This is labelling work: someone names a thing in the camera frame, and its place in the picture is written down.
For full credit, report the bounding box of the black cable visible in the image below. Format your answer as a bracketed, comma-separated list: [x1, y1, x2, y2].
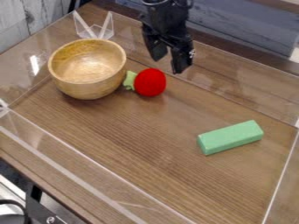
[0, 199, 31, 224]

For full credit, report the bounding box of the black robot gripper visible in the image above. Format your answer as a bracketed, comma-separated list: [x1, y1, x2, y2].
[141, 0, 194, 74]

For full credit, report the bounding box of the black table frame bracket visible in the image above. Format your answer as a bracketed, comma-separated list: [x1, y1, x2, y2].
[26, 185, 86, 224]

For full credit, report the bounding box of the green rectangular block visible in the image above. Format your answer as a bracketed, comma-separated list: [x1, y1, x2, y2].
[198, 120, 265, 156]

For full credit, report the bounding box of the light wooden bowl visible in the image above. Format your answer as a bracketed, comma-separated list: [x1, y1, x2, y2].
[49, 38, 127, 100]

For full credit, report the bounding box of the red knitted strawberry toy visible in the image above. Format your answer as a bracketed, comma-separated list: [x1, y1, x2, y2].
[123, 68, 167, 97]

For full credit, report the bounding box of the clear acrylic corner bracket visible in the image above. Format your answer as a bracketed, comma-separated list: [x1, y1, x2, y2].
[73, 11, 115, 39]

